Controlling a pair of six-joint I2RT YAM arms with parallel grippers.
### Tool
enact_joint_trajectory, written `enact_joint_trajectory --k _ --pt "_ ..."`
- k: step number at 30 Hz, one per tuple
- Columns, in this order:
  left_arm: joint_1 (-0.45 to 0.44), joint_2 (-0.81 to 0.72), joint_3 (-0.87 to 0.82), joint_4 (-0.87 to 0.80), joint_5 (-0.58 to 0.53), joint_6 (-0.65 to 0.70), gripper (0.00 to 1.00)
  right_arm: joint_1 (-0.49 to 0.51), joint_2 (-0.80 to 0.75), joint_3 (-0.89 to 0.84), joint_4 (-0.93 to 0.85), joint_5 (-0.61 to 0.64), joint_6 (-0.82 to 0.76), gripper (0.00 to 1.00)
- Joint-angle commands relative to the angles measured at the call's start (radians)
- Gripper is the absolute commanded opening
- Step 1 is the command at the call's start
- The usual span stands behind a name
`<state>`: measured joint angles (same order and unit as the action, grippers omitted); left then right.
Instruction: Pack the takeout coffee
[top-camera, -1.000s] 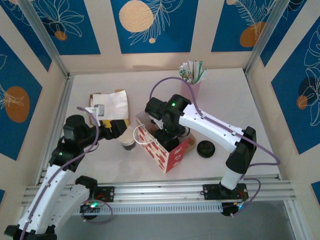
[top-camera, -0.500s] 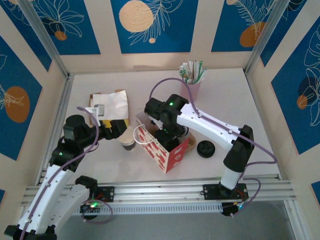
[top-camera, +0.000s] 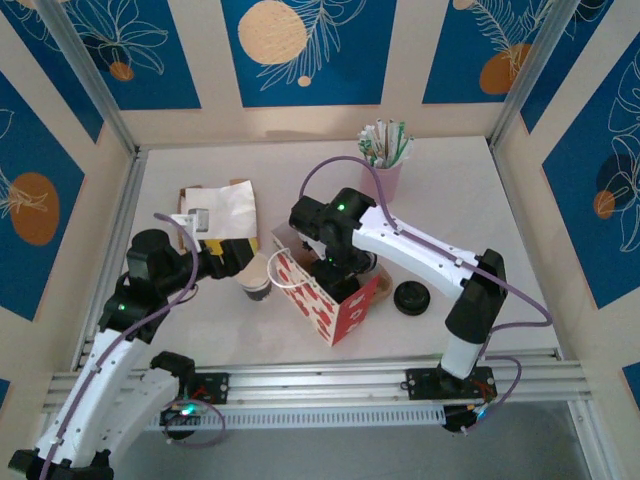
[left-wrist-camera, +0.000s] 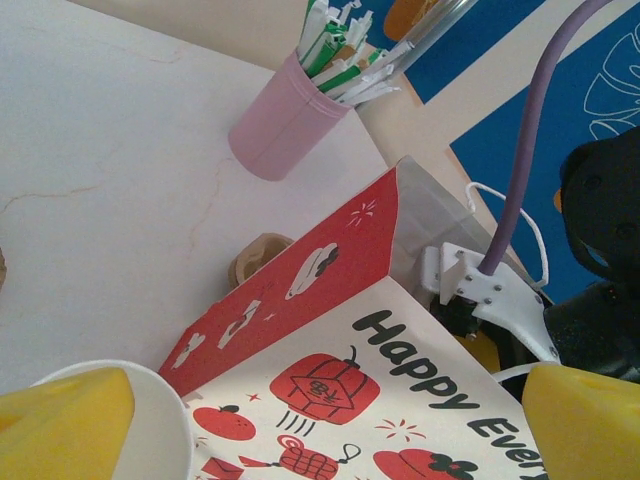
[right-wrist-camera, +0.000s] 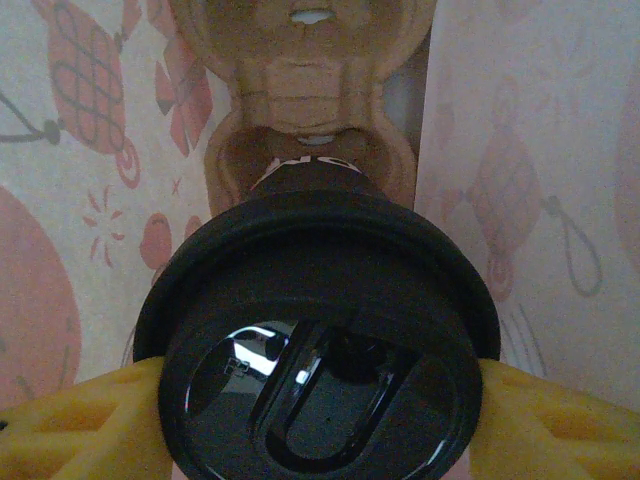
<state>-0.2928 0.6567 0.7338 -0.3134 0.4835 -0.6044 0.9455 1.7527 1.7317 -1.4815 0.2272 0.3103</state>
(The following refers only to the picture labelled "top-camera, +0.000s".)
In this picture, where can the black white paper coffee cup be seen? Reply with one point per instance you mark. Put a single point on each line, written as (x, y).
(260, 275)
(257, 295)

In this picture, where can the red white paper gift bag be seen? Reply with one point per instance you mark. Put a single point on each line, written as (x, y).
(355, 310)

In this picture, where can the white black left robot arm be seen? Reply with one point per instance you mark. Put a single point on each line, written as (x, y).
(100, 390)

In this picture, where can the white napkin stack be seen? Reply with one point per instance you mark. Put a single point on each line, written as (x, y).
(230, 210)

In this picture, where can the pink straw holder cup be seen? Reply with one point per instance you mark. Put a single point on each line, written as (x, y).
(387, 182)

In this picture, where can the green print wrapped straw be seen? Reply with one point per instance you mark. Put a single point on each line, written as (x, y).
(367, 147)

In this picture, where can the white paper wrapped straw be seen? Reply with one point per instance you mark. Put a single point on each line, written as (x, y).
(381, 140)
(407, 147)
(391, 142)

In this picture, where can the green striped wrapped straw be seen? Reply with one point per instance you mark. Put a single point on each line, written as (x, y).
(400, 142)

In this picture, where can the black plastic cup lid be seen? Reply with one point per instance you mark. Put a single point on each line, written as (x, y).
(411, 297)

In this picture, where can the black controller board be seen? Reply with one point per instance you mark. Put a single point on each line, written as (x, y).
(457, 421)
(177, 419)

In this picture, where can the aluminium table side rail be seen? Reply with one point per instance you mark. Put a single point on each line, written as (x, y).
(129, 190)

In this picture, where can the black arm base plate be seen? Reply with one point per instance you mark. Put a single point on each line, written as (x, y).
(217, 387)
(417, 385)

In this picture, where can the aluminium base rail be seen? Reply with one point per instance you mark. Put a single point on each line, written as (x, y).
(325, 380)

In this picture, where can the aluminium frame post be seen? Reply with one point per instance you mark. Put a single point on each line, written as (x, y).
(531, 75)
(91, 75)

